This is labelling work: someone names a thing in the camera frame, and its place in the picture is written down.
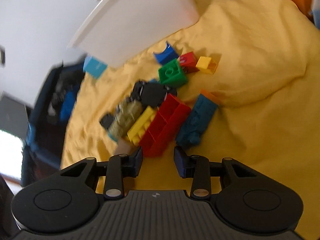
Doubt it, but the yellow long block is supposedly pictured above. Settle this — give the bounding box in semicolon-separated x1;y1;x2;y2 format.
127;106;157;146

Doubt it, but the olive camouflage toy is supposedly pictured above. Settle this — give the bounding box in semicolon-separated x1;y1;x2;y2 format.
99;98;143;142

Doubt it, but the large red block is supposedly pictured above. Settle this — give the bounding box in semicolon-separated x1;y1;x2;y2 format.
139;94;191;158

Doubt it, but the teal long block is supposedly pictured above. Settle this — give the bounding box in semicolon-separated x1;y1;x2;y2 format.
176;89;220;148

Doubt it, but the green square block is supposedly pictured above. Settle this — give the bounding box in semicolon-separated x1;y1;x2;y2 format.
158;59;188;88

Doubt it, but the yellow small block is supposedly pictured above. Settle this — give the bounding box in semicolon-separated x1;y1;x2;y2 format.
196;56;218;74

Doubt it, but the red printed cube block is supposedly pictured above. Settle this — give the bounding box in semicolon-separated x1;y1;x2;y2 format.
178;51;199;74

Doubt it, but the blue arch block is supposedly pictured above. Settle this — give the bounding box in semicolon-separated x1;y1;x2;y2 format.
153;41;180;65

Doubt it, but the dark blue bag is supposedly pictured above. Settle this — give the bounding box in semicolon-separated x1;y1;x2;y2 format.
21;61;85;187

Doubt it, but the cyan cardboard box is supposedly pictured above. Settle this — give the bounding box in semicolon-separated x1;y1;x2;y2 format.
83;56;107;79

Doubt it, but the white plastic bin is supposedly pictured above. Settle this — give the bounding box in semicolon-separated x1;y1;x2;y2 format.
69;0;199;68

